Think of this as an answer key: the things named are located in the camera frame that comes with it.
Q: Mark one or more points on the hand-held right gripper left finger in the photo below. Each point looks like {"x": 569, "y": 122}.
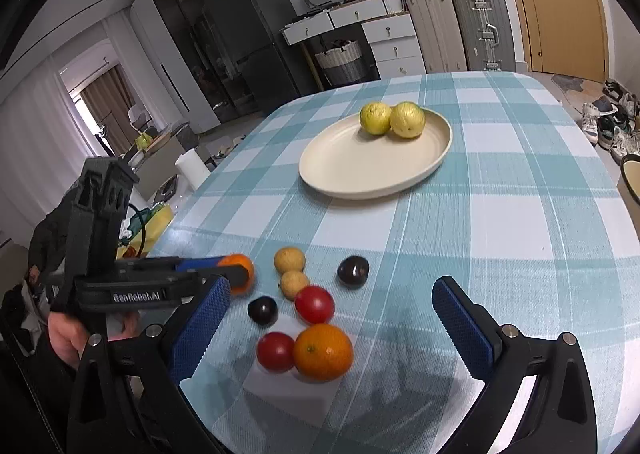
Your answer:
{"x": 200, "y": 329}

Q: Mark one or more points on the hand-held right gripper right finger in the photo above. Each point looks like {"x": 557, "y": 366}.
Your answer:
{"x": 462, "y": 329}

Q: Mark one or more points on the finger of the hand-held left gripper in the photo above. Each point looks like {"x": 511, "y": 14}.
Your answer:
{"x": 200, "y": 263}
{"x": 235, "y": 276}

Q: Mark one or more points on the orange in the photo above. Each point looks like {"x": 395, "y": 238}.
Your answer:
{"x": 323, "y": 353}
{"x": 240, "y": 260}

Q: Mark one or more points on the dark plum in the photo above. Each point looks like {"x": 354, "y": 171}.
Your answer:
{"x": 352, "y": 271}
{"x": 262, "y": 310}

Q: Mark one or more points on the tan longan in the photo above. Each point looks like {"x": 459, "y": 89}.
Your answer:
{"x": 294, "y": 284}
{"x": 289, "y": 260}

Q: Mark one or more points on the red tomato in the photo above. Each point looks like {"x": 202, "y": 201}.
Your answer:
{"x": 315, "y": 305}
{"x": 275, "y": 352}

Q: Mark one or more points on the cream oval plate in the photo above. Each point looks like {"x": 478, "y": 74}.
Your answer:
{"x": 370, "y": 164}

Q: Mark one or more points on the person's left hand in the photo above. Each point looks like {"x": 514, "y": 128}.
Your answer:
{"x": 65, "y": 334}

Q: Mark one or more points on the dark jacket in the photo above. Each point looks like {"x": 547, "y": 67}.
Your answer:
{"x": 50, "y": 234}

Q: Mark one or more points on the yellow box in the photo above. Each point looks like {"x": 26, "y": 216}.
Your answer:
{"x": 160, "y": 226}

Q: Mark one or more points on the white paper towel roll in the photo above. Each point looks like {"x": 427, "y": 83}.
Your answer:
{"x": 192, "y": 169}

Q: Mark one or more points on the teal checked tablecloth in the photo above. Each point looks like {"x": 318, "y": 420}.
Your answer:
{"x": 500, "y": 234}

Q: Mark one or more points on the white sheer curtain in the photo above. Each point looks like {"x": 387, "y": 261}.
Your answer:
{"x": 35, "y": 134}

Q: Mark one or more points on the brown curtain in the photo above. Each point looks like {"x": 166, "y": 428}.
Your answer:
{"x": 107, "y": 104}

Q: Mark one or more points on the white tall cabinet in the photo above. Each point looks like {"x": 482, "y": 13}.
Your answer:
{"x": 150, "y": 49}

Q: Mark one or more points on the yellow-green guava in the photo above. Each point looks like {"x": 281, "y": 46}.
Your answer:
{"x": 407, "y": 120}
{"x": 375, "y": 119}

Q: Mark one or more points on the cream container dark rim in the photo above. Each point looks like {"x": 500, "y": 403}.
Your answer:
{"x": 632, "y": 179}

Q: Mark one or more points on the grey refrigerator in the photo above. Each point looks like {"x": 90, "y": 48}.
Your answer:
{"x": 250, "y": 34}

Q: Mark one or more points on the wicker basket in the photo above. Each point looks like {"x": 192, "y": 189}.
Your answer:
{"x": 339, "y": 64}

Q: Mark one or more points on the dark glass cabinet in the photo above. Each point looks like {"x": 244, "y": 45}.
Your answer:
{"x": 175, "y": 9}

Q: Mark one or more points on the pile of shoes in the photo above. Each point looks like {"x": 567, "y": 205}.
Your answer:
{"x": 612, "y": 119}

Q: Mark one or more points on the grey floor mat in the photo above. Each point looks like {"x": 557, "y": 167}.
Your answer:
{"x": 575, "y": 83}

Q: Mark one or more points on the white drawer cabinet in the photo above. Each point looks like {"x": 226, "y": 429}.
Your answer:
{"x": 390, "y": 29}

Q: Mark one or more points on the beige suitcase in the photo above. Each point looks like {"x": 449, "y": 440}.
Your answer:
{"x": 432, "y": 29}

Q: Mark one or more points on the silver suitcase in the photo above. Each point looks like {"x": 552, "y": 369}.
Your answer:
{"x": 482, "y": 24}

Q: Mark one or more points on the wooden door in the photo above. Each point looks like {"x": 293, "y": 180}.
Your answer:
{"x": 560, "y": 9}

